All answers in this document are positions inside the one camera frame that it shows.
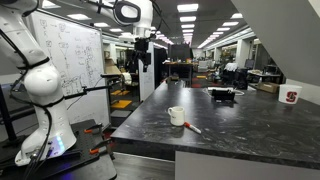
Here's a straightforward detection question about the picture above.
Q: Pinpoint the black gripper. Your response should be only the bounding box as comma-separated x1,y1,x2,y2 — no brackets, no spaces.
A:
133,38,151,72

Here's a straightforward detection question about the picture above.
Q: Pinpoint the white mug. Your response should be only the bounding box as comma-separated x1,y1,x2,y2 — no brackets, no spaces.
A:
168,106,185,126

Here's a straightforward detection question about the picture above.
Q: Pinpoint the white marker with red cap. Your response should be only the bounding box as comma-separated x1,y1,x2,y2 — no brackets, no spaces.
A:
184,122,202,134

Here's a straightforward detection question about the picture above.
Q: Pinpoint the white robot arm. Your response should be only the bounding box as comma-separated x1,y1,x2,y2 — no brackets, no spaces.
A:
0,0,153,166

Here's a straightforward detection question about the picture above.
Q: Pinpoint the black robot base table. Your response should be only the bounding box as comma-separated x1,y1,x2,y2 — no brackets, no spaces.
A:
0,119,117,180

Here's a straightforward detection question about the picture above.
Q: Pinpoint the white whiteboard on stand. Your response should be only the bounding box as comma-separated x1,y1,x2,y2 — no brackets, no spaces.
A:
30,10,110,126

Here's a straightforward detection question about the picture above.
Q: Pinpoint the black device on counter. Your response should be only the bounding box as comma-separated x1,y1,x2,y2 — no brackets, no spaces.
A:
211,89,235,101

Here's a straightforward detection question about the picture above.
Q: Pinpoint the cardboard box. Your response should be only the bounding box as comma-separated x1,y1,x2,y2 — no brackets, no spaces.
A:
257,82,279,93

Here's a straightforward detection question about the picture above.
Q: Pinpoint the white bucket with red logo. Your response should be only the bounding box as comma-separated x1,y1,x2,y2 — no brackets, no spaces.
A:
278,84,302,104

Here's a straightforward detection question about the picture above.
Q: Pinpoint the black camera arm stand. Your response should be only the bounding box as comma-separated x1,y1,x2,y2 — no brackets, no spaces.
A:
65,74,121,100

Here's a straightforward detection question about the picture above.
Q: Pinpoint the orange handled clamp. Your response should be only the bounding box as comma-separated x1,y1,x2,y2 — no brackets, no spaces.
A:
84,123,103,134
89,138,112,155

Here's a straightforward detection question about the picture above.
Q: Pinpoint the orange handled clamp lower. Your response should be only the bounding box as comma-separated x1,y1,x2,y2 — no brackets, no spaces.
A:
89,138,112,155

